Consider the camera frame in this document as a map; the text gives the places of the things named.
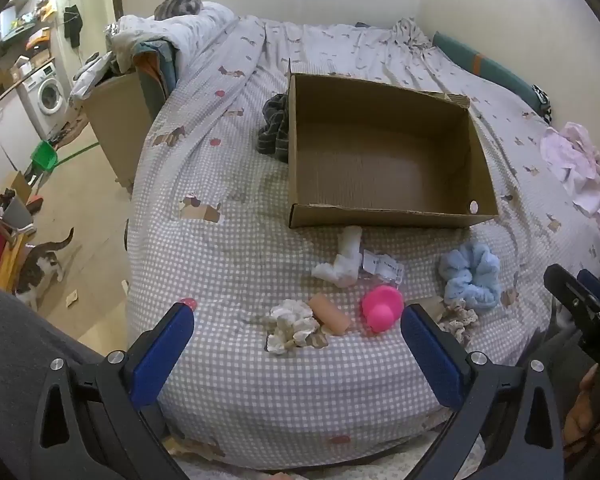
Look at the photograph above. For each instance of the paper scrap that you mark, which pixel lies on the paper scrap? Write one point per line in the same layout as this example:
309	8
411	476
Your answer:
72	297

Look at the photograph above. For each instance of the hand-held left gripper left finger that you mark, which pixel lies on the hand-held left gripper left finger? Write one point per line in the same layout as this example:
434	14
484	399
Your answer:
165	350

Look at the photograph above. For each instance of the beige foam roll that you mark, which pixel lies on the beige foam roll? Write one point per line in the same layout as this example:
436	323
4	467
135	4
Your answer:
330	315

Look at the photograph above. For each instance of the teal bolster with orange band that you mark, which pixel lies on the teal bolster with orange band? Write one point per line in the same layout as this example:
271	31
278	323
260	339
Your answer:
480	67

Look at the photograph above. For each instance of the teal and orange folded bedding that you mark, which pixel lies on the teal and orange folded bedding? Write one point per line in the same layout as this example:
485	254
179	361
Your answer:
155	70

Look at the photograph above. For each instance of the wall shelf with clutter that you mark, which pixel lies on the wall shelf with clutter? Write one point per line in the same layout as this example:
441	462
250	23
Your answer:
25	25

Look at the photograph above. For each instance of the black hanging garment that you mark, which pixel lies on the black hanging garment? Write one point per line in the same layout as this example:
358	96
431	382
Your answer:
73	22

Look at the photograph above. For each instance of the green dustpan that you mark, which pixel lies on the green dustpan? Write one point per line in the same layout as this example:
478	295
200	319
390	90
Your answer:
45	155

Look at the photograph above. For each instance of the white sock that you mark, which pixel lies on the white sock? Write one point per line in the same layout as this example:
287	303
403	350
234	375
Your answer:
347	260

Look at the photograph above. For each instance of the clear plastic bag with label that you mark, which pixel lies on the clear plastic bag with label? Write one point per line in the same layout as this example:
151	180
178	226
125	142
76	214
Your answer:
385	267

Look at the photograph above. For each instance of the beige lace scrunchie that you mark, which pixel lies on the beige lace scrunchie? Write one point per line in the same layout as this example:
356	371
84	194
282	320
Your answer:
455	320

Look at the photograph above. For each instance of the pink silicone toy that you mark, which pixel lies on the pink silicone toy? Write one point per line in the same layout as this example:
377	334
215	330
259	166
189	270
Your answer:
380	307

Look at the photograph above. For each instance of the white kitchen cabinet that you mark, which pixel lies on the white kitchen cabinet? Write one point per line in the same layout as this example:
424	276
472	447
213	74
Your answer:
0	130

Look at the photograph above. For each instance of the pale pink cloth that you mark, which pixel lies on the pale pink cloth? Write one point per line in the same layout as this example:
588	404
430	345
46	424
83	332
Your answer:
570	160

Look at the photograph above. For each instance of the black white patterned cloth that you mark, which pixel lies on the black white patterned cloth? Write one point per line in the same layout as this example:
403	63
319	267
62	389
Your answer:
542	102

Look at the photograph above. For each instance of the white washing machine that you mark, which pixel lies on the white washing machine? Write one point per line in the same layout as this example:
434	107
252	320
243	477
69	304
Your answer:
45	95

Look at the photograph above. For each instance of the light blue fluffy scrunchie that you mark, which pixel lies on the light blue fluffy scrunchie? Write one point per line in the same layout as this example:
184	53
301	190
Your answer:
460	265

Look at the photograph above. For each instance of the cream ruffled scrunchie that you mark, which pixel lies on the cream ruffled scrunchie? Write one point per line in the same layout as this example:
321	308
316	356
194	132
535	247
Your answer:
290	325

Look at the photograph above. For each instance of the checked dog print bedsheet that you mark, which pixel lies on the checked dog print bedsheet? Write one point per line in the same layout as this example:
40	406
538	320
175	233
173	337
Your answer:
230	260

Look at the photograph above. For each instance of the dark striped cloth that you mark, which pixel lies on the dark striped cloth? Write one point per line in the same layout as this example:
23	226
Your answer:
275	130

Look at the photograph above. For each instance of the white quilt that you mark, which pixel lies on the white quilt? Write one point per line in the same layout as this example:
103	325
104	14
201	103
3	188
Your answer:
180	30

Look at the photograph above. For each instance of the person's right hand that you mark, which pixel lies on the person's right hand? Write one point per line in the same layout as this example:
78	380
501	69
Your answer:
580	415

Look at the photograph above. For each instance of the tabby and white cat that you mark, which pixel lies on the tabby and white cat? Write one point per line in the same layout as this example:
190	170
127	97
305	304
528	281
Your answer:
37	270

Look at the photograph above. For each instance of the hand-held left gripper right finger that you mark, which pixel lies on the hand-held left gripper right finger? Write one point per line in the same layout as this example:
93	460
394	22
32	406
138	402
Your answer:
435	355

